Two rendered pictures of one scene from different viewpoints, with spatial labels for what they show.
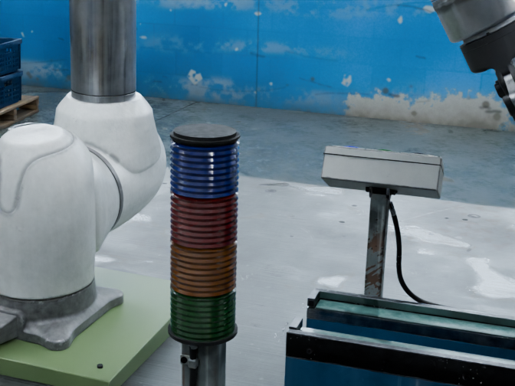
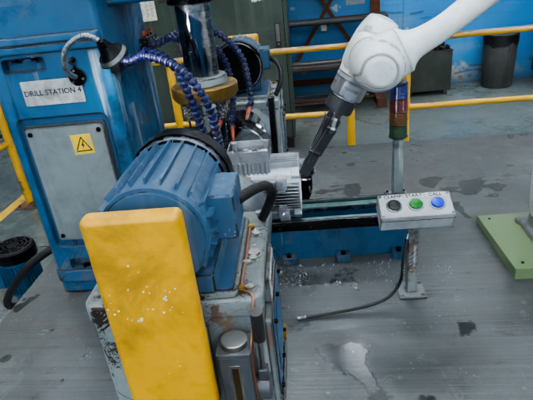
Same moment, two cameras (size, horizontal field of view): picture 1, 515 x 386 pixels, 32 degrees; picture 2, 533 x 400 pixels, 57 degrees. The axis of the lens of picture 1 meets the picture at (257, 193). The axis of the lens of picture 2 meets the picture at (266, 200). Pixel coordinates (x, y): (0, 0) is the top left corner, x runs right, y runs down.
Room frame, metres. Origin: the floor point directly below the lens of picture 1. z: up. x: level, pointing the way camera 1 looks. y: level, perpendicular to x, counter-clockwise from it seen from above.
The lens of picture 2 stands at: (2.19, -0.73, 1.61)
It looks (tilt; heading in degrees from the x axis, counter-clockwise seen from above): 26 degrees down; 169
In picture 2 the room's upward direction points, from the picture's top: 6 degrees counter-clockwise
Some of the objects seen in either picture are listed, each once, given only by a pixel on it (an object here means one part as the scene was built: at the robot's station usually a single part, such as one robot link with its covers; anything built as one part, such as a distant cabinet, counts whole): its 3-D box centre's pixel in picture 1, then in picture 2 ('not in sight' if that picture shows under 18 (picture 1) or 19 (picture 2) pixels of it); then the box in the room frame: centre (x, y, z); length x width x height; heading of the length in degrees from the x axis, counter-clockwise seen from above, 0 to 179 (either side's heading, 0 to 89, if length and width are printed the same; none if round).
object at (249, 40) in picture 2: not in sight; (253, 89); (0.27, -0.34, 1.16); 0.33 x 0.26 x 0.42; 163
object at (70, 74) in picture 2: not in sight; (93, 59); (1.03, -0.85, 1.46); 0.18 x 0.11 x 0.13; 73
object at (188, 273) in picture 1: (203, 261); (398, 117); (0.74, 0.05, 1.10); 0.06 x 0.06 x 0.04
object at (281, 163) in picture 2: not in sight; (266, 186); (0.90, -0.46, 1.02); 0.20 x 0.19 x 0.19; 72
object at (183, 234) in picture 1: (204, 214); (398, 104); (0.74, 0.05, 1.14); 0.06 x 0.06 x 0.04
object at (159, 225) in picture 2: not in sight; (202, 271); (1.49, -0.71, 1.16); 0.33 x 0.26 x 0.42; 163
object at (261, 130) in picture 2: not in sight; (243, 143); (0.55, -0.46, 1.04); 0.41 x 0.25 x 0.25; 163
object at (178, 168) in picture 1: (205, 165); (398, 90); (0.74, 0.05, 1.19); 0.06 x 0.06 x 0.04
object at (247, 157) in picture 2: not in sight; (250, 157); (0.89, -0.50, 1.11); 0.12 x 0.11 x 0.07; 72
